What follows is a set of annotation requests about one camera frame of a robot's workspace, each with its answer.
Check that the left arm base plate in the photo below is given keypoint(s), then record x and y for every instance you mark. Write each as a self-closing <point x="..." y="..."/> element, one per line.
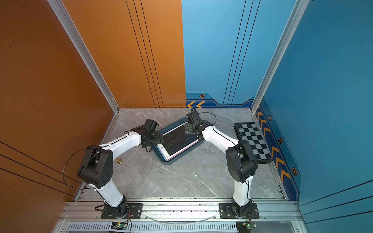
<point x="123" y="211"/>

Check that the right aluminium corner post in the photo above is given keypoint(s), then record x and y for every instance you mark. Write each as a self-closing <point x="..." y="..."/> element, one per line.
<point x="288" y="32"/>

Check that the pink writing tablet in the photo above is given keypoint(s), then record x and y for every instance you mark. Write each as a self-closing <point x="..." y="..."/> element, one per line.
<point x="178" y="140"/>

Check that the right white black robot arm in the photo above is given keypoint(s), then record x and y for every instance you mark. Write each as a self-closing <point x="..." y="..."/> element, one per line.
<point x="241" y="163"/>

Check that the green circuit board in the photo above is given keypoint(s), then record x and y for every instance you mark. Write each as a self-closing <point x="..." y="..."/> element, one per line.
<point x="245" y="226"/>
<point x="119" y="227"/>

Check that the black grey chessboard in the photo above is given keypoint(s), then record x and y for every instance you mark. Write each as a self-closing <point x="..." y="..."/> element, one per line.
<point x="250" y="131"/>

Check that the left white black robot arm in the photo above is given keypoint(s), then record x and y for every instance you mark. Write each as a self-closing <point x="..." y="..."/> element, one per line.
<point x="96" y="168"/>

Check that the aluminium corner post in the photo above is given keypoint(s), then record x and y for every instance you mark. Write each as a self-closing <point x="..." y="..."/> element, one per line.
<point x="288" y="32"/>
<point x="79" y="44"/>

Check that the right green circuit board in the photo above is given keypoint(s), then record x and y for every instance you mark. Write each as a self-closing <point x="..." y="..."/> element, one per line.
<point x="245" y="226"/>

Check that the left aluminium corner post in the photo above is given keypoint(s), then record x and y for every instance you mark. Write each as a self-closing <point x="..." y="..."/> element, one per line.
<point x="79" y="44"/>

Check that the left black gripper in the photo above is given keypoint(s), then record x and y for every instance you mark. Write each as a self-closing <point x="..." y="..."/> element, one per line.
<point x="159" y="140"/>

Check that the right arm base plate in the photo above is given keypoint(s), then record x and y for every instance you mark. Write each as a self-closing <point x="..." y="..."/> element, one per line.
<point x="232" y="210"/>

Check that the left green circuit board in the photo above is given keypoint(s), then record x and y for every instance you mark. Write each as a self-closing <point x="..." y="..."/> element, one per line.
<point x="119" y="227"/>

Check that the teal storage box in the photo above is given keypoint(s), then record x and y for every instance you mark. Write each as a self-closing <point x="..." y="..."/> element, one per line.
<point x="177" y="139"/>

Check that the aluminium front rail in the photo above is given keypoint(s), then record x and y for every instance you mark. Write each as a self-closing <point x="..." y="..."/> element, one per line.
<point x="181" y="216"/>

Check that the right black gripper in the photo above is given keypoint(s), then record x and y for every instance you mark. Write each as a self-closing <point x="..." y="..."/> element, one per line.
<point x="188" y="127"/>

